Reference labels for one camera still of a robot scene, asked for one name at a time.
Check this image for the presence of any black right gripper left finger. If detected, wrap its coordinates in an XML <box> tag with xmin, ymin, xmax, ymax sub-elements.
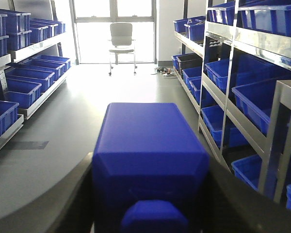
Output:
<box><xmin>0</xmin><ymin>152</ymin><xmax>94</xmax><ymax>233</ymax></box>

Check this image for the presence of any right stainless steel shelf rack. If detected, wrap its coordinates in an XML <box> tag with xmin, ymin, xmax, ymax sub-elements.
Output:
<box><xmin>199</xmin><ymin>0</ymin><xmax>291</xmax><ymax>210</ymax></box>

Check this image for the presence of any black plastic bin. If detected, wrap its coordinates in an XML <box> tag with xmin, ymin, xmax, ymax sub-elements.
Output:
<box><xmin>177</xmin><ymin>53</ymin><xmax>203</xmax><ymax>75</ymax></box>

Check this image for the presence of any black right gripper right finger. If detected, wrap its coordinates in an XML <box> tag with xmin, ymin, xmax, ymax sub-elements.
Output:
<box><xmin>203</xmin><ymin>158</ymin><xmax>291</xmax><ymax>233</ymax></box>

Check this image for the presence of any grey office chair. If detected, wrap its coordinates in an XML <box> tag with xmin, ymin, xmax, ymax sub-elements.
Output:
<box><xmin>109</xmin><ymin>22</ymin><xmax>137</xmax><ymax>75</ymax></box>

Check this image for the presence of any left stainless steel shelf rack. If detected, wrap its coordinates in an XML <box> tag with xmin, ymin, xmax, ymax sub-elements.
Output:
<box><xmin>0</xmin><ymin>9</ymin><xmax>71</xmax><ymax>150</ymax></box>

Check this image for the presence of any stainless steel shelf rack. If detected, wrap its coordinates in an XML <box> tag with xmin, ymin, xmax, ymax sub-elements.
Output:
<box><xmin>0</xmin><ymin>9</ymin><xmax>71</xmax><ymax>150</ymax></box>
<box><xmin>199</xmin><ymin>0</ymin><xmax>291</xmax><ymax>210</ymax></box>

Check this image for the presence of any far right steel shelf rack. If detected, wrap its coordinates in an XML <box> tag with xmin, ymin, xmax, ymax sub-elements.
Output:
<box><xmin>172</xmin><ymin>16</ymin><xmax>206</xmax><ymax>113</ymax></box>

